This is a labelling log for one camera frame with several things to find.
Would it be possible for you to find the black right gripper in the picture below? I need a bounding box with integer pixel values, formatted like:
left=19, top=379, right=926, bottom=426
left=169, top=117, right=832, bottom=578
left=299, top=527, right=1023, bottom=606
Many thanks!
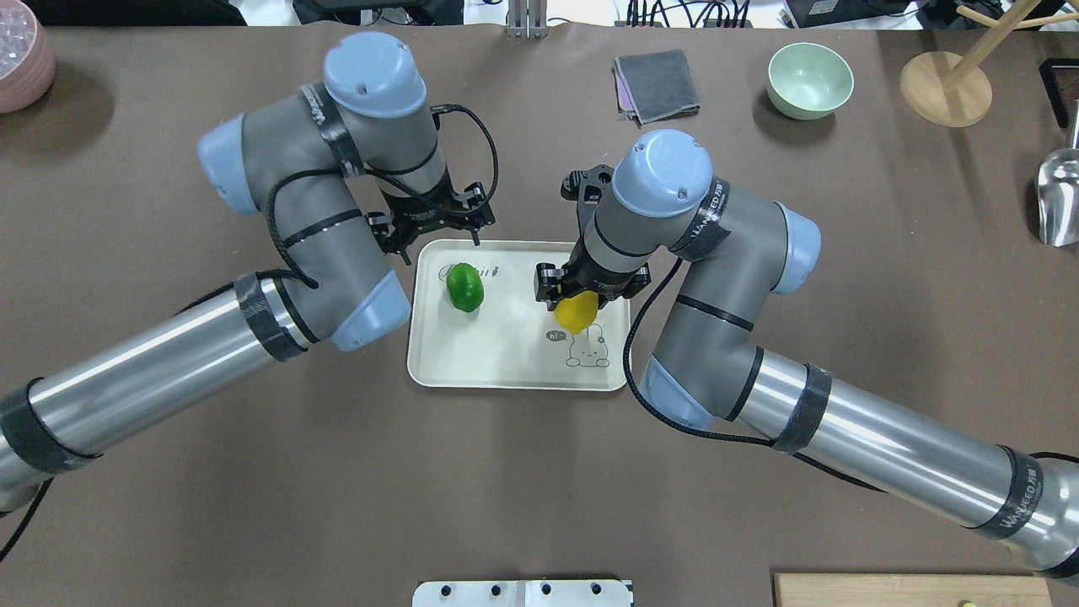
left=534, top=239, right=652, bottom=304

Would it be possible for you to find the yellow lemon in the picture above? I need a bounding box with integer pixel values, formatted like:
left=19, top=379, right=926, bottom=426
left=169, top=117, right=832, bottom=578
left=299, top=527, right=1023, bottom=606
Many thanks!
left=552, top=291, right=599, bottom=335

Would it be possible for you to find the green lime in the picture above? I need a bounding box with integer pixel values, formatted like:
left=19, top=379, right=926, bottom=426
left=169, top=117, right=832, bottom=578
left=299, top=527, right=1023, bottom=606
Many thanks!
left=443, top=262, right=484, bottom=314

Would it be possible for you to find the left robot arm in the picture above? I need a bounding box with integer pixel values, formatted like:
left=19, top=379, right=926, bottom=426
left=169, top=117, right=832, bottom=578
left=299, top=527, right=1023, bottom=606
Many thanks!
left=1, top=31, right=459, bottom=513

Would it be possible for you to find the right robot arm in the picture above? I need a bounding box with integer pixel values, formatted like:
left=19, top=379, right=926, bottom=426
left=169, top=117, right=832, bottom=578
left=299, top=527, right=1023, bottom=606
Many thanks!
left=534, top=128, right=1078, bottom=585

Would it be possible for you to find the cream plastic tray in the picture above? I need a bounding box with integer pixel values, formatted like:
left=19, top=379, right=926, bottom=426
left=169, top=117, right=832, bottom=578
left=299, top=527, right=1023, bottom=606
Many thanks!
left=407, top=239, right=631, bottom=392

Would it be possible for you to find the grey folded cloth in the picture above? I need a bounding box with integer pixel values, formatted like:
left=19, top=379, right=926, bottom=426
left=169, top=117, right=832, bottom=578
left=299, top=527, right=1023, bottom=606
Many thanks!
left=613, top=49, right=701, bottom=126

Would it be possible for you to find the mint green bowl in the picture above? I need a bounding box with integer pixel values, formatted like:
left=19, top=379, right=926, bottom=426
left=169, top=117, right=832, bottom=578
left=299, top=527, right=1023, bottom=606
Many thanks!
left=766, top=42, right=855, bottom=121

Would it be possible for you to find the wooden cutting board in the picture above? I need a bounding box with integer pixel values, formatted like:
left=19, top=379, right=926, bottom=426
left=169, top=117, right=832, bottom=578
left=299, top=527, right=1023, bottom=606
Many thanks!
left=771, top=572, right=1052, bottom=606

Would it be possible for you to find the wooden mug tree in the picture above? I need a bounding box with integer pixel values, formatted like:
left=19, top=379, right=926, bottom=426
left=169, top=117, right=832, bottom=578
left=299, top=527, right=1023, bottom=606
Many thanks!
left=900, top=1, right=1078, bottom=128

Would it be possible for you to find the metal scoop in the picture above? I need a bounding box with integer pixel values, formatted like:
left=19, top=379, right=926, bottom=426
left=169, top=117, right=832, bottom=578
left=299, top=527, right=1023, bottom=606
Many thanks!
left=1037, top=118, right=1078, bottom=247

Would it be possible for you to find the pink bowl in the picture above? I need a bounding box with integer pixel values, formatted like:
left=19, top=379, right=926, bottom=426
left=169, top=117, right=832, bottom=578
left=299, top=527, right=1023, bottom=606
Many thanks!
left=1, top=1, right=56, bottom=114

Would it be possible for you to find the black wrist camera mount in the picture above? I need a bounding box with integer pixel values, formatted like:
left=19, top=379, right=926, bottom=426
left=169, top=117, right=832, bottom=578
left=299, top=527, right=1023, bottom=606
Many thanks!
left=560, top=164, right=614, bottom=207

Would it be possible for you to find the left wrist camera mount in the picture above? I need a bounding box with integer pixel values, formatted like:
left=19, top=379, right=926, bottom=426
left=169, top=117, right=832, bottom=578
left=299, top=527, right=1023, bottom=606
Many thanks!
left=365, top=178, right=496, bottom=259

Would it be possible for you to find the aluminium frame post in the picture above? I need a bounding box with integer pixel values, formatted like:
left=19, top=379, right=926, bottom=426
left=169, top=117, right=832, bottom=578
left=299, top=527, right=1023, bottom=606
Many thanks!
left=506, top=0, right=550, bottom=40

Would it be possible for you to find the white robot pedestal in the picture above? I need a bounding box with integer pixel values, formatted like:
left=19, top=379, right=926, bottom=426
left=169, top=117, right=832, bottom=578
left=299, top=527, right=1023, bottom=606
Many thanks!
left=411, top=577, right=636, bottom=606

